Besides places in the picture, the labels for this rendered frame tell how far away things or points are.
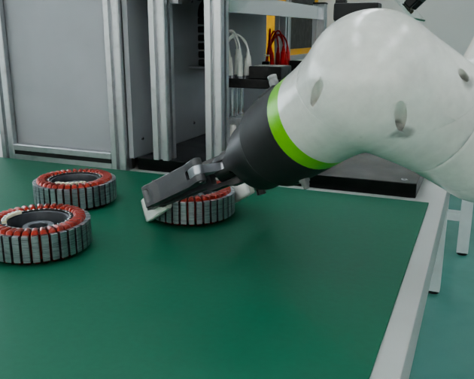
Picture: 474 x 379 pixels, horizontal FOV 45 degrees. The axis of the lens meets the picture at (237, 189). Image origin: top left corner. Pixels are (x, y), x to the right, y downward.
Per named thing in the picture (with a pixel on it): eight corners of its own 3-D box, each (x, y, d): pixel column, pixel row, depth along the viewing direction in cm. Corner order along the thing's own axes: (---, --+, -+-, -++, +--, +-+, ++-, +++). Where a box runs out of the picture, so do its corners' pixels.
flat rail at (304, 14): (322, 19, 144) (322, 7, 143) (220, 11, 88) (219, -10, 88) (317, 19, 144) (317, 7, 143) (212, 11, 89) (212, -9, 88)
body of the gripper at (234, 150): (298, 107, 60) (254, 138, 68) (230, 113, 56) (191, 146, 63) (319, 174, 59) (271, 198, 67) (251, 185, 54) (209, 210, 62)
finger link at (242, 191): (244, 171, 73) (248, 170, 73) (220, 186, 79) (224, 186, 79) (250, 192, 73) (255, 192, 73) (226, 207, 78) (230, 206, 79)
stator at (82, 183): (45, 192, 85) (43, 167, 85) (120, 189, 86) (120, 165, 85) (25, 214, 75) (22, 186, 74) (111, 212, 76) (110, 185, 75)
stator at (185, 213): (251, 217, 73) (251, 189, 72) (174, 234, 67) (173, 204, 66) (207, 197, 82) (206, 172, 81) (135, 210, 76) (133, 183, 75)
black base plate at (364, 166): (444, 131, 140) (445, 122, 139) (415, 198, 83) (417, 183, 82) (263, 119, 157) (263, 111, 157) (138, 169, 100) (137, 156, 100)
